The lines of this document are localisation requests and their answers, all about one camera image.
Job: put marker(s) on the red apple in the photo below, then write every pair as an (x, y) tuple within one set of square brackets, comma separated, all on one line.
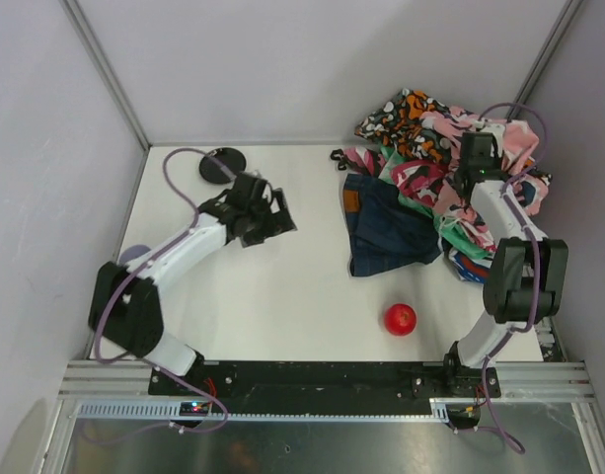
[(400, 319)]

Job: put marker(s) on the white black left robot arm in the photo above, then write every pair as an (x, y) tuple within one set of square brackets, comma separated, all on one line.
[(127, 305)]

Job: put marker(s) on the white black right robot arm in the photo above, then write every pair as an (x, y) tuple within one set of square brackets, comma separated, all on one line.
[(527, 275)]

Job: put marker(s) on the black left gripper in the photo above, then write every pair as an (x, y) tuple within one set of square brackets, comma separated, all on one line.
[(270, 219)]

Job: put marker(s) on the pink navy patterned cloth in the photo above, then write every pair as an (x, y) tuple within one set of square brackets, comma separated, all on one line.
[(493, 187)]

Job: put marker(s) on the dark blue denim cloth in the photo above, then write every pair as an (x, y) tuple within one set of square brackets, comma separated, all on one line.
[(384, 235)]

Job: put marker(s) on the grey slotted cable duct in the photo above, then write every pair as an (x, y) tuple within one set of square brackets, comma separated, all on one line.
[(406, 411)]

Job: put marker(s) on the orange black camo cloth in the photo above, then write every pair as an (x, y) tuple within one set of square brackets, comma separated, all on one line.
[(400, 124)]

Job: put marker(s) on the magenta green patterned cloth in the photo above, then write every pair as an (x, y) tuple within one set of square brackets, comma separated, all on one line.
[(420, 184)]

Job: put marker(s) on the black round plate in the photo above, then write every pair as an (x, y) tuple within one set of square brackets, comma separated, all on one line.
[(221, 165)]

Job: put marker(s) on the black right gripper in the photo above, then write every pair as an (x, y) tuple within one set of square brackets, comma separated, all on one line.
[(466, 180)]

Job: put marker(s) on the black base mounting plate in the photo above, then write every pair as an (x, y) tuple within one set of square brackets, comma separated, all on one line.
[(291, 384)]

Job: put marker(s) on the lilac plastic cup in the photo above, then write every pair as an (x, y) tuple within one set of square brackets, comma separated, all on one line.
[(132, 253)]

